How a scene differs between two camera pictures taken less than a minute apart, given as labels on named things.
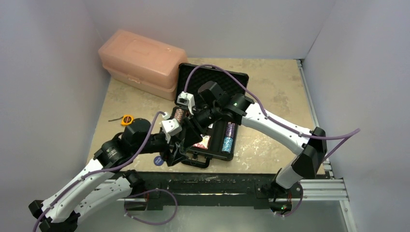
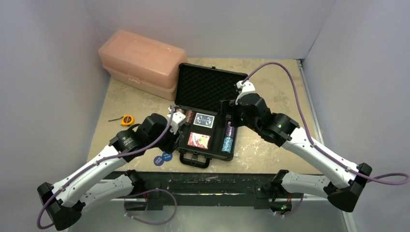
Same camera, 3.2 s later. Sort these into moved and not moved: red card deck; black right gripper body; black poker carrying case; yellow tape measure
Moved: black right gripper body
Not moved: red card deck; yellow tape measure; black poker carrying case
